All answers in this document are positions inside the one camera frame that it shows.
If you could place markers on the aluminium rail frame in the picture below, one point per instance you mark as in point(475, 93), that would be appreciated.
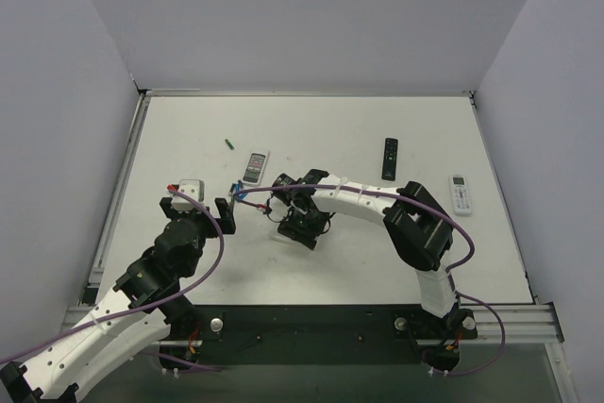
point(355, 263)

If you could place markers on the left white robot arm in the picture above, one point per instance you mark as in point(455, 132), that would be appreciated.
point(144, 305)

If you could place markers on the black slim remote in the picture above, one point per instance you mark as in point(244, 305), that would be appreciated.
point(389, 163)

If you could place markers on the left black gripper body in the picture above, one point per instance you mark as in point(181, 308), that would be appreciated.
point(194, 216)

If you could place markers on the grey and white remote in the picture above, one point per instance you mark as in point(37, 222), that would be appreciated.
point(255, 167)

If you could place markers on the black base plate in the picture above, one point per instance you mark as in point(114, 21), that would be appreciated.
point(386, 334)

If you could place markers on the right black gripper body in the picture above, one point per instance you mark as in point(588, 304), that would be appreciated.
point(287, 186)

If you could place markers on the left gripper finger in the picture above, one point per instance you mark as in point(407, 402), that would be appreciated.
point(226, 219)
point(167, 208)

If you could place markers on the white air conditioner remote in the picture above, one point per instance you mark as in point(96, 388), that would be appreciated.
point(460, 195)

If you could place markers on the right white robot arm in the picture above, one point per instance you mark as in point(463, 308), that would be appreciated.
point(413, 219)

